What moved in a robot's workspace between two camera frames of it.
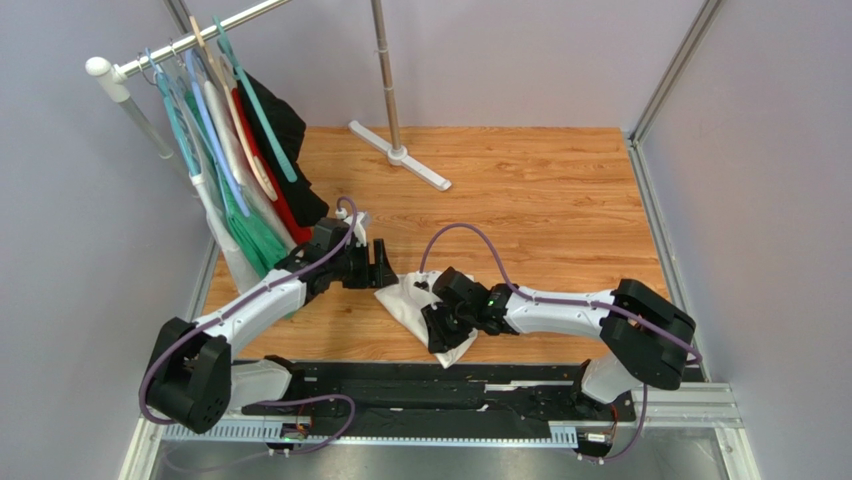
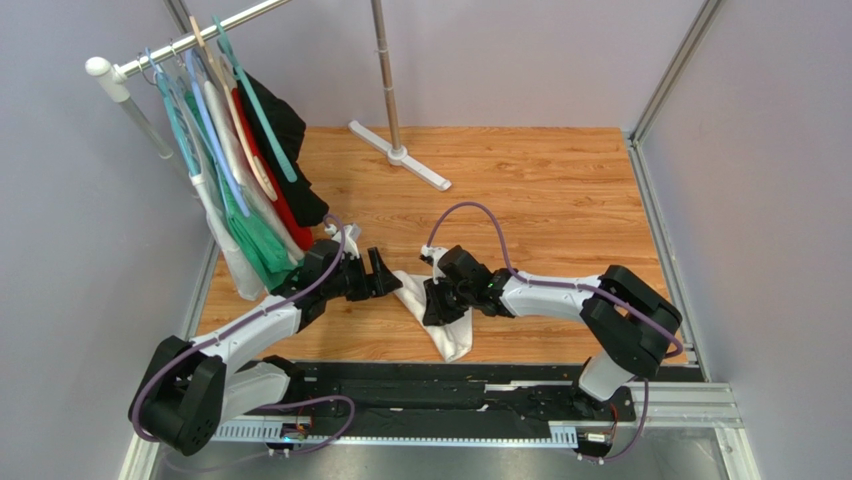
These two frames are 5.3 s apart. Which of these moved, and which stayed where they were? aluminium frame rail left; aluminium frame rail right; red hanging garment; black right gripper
Moved: black right gripper
Stayed: aluminium frame rail left; red hanging garment; aluminium frame rail right
